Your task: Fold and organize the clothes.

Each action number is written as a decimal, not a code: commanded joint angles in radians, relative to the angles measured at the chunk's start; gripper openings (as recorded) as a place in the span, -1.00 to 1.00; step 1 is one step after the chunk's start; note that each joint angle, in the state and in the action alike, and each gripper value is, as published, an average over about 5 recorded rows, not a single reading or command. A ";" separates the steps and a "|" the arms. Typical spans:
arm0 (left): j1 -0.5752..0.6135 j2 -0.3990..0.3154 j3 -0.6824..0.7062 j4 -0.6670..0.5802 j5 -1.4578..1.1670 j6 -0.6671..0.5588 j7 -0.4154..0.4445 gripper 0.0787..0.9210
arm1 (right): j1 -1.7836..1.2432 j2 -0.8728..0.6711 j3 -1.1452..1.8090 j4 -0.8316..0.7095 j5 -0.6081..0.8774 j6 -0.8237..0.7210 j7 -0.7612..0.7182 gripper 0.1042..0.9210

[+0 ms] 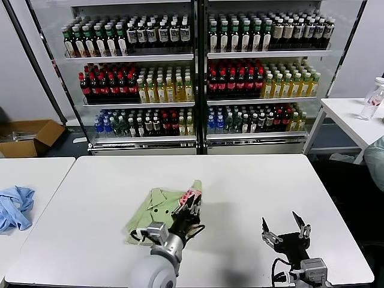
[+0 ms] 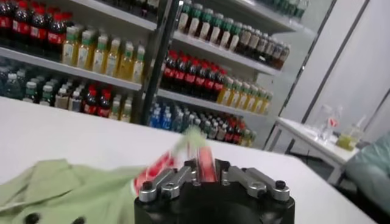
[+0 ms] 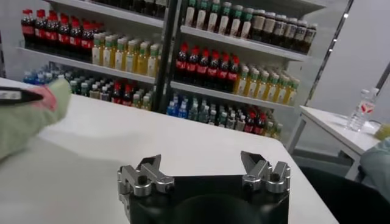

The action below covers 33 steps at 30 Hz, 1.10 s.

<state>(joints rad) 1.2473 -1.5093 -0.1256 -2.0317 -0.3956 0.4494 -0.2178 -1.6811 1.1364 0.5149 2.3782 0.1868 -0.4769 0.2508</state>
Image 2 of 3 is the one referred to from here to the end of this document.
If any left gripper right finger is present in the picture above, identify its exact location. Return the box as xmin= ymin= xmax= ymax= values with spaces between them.
xmin=214 ymin=158 xmax=291 ymax=202

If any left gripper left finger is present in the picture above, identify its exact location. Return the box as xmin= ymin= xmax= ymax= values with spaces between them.
xmin=138 ymin=158 xmax=199 ymax=203

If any light green shirt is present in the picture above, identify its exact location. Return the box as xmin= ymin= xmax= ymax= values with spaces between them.
xmin=0 ymin=126 xmax=217 ymax=224

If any red cap cola bottle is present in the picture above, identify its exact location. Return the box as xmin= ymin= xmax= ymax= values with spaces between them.
xmin=12 ymin=0 xmax=30 ymax=43
xmin=0 ymin=0 xmax=12 ymax=40
xmin=233 ymin=121 xmax=244 ymax=145
xmin=213 ymin=68 xmax=227 ymax=103
xmin=204 ymin=65 xmax=217 ymax=100
xmin=194 ymin=61 xmax=207 ymax=98
xmin=48 ymin=12 xmax=67 ymax=52
xmin=174 ymin=54 xmax=187 ymax=94
xmin=82 ymin=88 xmax=98 ymax=116
xmin=184 ymin=58 xmax=197 ymax=96
xmin=96 ymin=91 xmax=112 ymax=119
xmin=224 ymin=120 xmax=235 ymax=143
xmin=29 ymin=5 xmax=48 ymax=46
xmin=161 ymin=50 xmax=177 ymax=91

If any clear greenish water bottle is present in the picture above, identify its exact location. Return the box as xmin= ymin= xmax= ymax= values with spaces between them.
xmin=4 ymin=72 xmax=21 ymax=100
xmin=172 ymin=112 xmax=183 ymax=133

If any blue water bottle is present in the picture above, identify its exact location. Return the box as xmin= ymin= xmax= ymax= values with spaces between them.
xmin=149 ymin=108 xmax=162 ymax=128
xmin=160 ymin=111 xmax=173 ymax=131

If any white side table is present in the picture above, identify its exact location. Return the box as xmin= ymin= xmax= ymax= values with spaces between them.
xmin=263 ymin=117 xmax=360 ymax=186

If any green cap yellow juice bottle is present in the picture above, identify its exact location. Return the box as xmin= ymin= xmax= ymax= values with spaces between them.
xmin=62 ymin=26 xmax=77 ymax=66
xmin=132 ymin=44 xmax=146 ymax=83
xmin=105 ymin=38 xmax=121 ymax=77
xmin=254 ymin=88 xmax=265 ymax=113
xmin=229 ymin=80 xmax=242 ymax=108
xmin=246 ymin=85 xmax=258 ymax=112
xmin=261 ymin=91 xmax=274 ymax=115
xmin=237 ymin=82 xmax=250 ymax=110
xmin=218 ymin=77 xmax=234 ymax=106
xmin=118 ymin=41 xmax=134 ymax=80
xmin=92 ymin=33 xmax=108 ymax=74
xmin=76 ymin=29 xmax=93 ymax=70

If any clear plastic bottle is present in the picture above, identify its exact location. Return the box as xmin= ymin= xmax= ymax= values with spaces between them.
xmin=313 ymin=103 xmax=332 ymax=141

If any clear water bottle red label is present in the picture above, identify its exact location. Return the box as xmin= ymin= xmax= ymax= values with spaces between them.
xmin=327 ymin=105 xmax=344 ymax=144

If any pale teal garment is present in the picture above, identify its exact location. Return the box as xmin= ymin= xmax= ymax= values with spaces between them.
xmin=346 ymin=132 xmax=390 ymax=215

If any beverage display fridge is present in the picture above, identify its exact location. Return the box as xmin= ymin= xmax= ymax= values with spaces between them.
xmin=0 ymin=0 xmax=171 ymax=125

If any white metal drinks shelf rack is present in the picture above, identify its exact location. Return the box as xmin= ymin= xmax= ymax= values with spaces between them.
xmin=143 ymin=0 xmax=308 ymax=150

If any white cap beige label bottle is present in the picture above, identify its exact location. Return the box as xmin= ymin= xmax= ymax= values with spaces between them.
xmin=247 ymin=29 xmax=260 ymax=58
xmin=236 ymin=26 xmax=252 ymax=55

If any green cap dark tea bottle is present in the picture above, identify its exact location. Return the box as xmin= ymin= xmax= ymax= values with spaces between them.
xmin=188 ymin=2 xmax=203 ymax=37
xmin=199 ymin=8 xmax=213 ymax=41
xmin=219 ymin=17 xmax=234 ymax=49
xmin=209 ymin=12 xmax=223 ymax=45
xmin=177 ymin=0 xmax=192 ymax=33
xmin=228 ymin=21 xmax=243 ymax=52

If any dark metal frame pole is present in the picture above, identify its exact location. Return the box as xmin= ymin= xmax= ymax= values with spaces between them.
xmin=275 ymin=0 xmax=339 ymax=118

